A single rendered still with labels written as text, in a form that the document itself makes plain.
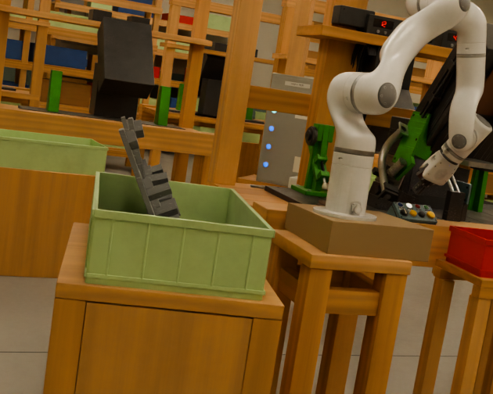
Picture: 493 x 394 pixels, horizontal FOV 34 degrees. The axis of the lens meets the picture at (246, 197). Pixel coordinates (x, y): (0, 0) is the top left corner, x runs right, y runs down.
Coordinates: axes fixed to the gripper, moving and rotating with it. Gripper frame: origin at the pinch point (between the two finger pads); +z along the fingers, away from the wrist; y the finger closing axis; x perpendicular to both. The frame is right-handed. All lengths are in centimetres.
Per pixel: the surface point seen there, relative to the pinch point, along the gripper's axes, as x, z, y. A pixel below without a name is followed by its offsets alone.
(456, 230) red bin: -18.8, -1.0, 6.8
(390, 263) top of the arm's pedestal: -43, 3, -32
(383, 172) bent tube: 26.1, 13.8, 6.7
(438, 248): -12.3, 12.5, 14.8
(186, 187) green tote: -7, 26, -79
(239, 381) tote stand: -79, 23, -80
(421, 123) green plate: 31.1, -8.4, 9.2
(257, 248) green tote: -61, -2, -86
